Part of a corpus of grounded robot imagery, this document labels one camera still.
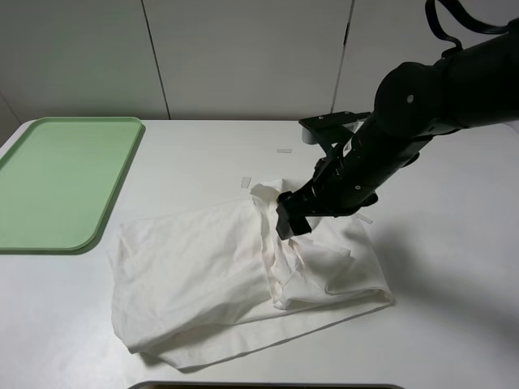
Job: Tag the clear tape strip left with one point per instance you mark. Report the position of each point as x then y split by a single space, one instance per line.
245 182

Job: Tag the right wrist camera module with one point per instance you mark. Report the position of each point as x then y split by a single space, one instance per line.
330 129

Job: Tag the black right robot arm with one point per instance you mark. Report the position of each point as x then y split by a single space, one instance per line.
413 104

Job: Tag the white short sleeve shirt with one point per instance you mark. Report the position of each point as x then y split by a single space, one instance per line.
201 287

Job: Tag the clear tape strip near shirt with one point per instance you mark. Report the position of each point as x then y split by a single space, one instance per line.
364 218

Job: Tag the green plastic tray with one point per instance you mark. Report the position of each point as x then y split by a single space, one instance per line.
60 180

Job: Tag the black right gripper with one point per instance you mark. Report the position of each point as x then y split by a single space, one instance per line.
327 193

